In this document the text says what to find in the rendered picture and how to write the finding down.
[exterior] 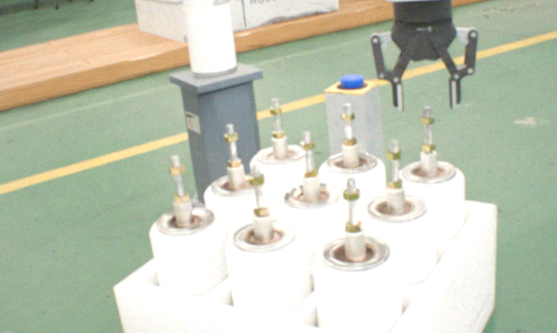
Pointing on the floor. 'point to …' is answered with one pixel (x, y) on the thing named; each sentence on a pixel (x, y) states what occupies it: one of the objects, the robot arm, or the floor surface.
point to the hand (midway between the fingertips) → (426, 98)
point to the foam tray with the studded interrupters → (467, 251)
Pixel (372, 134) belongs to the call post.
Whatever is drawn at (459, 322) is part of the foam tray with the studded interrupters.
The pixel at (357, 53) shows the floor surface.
